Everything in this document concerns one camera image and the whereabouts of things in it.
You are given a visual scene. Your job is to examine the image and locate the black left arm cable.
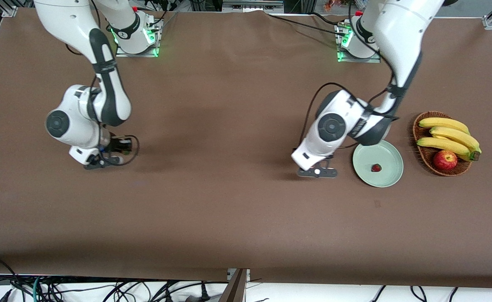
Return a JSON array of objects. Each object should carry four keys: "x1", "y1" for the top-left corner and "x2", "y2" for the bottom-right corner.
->
[{"x1": 298, "y1": 0, "x2": 399, "y2": 149}]

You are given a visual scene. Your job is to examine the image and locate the brown table cover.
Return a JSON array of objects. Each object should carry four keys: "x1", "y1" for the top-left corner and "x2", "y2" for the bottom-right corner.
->
[{"x1": 0, "y1": 8, "x2": 492, "y2": 290}]

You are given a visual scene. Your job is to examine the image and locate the brown grey table post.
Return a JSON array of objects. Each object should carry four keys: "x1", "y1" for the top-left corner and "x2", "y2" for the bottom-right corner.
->
[{"x1": 219, "y1": 268, "x2": 250, "y2": 302}]

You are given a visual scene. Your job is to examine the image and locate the black cable on table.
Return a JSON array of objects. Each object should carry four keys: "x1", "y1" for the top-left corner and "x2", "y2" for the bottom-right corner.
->
[{"x1": 267, "y1": 13, "x2": 349, "y2": 37}]

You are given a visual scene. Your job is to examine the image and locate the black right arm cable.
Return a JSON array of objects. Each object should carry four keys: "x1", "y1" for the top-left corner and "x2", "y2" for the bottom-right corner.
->
[{"x1": 65, "y1": 0, "x2": 141, "y2": 167}]

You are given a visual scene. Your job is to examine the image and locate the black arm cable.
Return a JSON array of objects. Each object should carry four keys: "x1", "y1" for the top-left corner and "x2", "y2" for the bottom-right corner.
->
[
  {"x1": 298, "y1": 0, "x2": 399, "y2": 149},
  {"x1": 65, "y1": 0, "x2": 141, "y2": 167}
]

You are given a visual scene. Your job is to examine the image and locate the pale green round plate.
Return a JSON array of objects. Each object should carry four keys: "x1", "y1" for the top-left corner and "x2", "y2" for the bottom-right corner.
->
[{"x1": 352, "y1": 141, "x2": 404, "y2": 188}]

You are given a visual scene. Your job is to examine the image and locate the yellow banana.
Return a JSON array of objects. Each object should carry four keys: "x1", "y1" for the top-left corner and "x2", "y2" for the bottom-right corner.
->
[
  {"x1": 430, "y1": 127, "x2": 482, "y2": 154},
  {"x1": 417, "y1": 137, "x2": 481, "y2": 162},
  {"x1": 419, "y1": 117, "x2": 471, "y2": 135}
]

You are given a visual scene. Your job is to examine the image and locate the grey equipment box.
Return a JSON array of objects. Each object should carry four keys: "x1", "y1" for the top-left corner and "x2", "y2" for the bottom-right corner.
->
[{"x1": 222, "y1": 0, "x2": 285, "y2": 13}]

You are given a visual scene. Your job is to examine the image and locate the red apple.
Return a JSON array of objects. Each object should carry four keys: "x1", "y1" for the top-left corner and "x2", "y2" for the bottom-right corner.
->
[{"x1": 433, "y1": 150, "x2": 458, "y2": 171}]

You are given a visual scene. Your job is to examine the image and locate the colourful small objects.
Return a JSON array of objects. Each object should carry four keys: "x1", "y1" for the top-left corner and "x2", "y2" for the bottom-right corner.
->
[{"x1": 323, "y1": 0, "x2": 355, "y2": 12}]

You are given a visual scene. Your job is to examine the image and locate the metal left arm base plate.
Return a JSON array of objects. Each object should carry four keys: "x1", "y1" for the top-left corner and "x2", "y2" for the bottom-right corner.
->
[{"x1": 336, "y1": 23, "x2": 383, "y2": 63}]

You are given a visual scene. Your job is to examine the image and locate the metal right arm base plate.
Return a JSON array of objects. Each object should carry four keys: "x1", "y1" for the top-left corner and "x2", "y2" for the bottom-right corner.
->
[{"x1": 115, "y1": 17, "x2": 163, "y2": 58}]

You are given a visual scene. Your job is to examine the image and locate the teal floor cable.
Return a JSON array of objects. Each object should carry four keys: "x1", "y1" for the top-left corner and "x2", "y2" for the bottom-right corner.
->
[{"x1": 32, "y1": 276, "x2": 44, "y2": 302}]

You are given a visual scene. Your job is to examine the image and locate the brown wicker basket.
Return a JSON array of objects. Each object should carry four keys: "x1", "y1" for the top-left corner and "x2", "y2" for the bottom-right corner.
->
[{"x1": 412, "y1": 111, "x2": 473, "y2": 177}]

